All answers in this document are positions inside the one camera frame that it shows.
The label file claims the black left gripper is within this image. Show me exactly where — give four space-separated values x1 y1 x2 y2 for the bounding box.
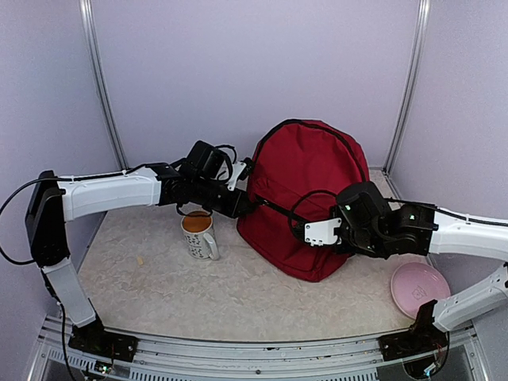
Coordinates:
190 175 254 218

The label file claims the red student backpack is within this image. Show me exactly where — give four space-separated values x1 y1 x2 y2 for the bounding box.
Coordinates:
237 119 369 283

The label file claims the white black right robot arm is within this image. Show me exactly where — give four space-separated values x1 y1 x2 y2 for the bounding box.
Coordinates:
336 182 507 352

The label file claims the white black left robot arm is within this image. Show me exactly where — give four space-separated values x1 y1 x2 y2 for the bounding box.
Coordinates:
25 140 256 353

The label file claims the white mug with tea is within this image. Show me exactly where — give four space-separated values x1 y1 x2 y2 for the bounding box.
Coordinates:
181 210 221 261

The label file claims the pink plate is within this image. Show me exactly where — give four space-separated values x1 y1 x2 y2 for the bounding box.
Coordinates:
390 262 451 319

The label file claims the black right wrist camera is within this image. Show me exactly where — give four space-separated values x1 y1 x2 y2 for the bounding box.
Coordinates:
288 190 342 247

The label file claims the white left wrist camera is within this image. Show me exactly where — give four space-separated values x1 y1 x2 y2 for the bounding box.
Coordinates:
226 157 254 191

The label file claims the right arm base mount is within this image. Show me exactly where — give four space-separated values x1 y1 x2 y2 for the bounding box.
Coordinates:
378 314 449 361

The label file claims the aluminium front rail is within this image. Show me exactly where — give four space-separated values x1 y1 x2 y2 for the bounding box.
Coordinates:
27 315 489 381

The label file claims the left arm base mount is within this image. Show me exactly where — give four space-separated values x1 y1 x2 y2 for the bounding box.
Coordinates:
68 317 138 363

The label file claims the right aluminium frame post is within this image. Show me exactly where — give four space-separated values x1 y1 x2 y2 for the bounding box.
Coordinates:
383 0 431 177

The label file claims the aluminium frame post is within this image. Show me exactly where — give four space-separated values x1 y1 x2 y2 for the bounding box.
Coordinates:
383 0 431 177
79 0 129 170

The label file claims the left aluminium frame post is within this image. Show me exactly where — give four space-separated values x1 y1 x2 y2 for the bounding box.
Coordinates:
79 0 129 170

